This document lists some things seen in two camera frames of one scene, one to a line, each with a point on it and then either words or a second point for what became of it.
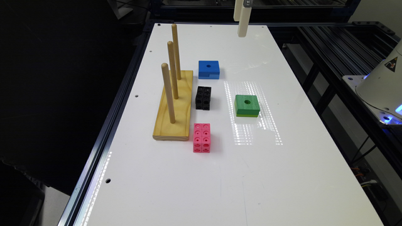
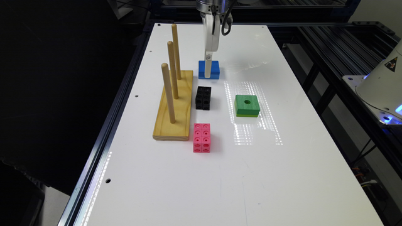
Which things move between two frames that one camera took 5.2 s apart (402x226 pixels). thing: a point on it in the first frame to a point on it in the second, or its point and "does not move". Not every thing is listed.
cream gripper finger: [244, 22] to [211, 40]
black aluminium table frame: [328, 44] does not move
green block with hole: [246, 106] does not move
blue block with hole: [208, 69] does not move
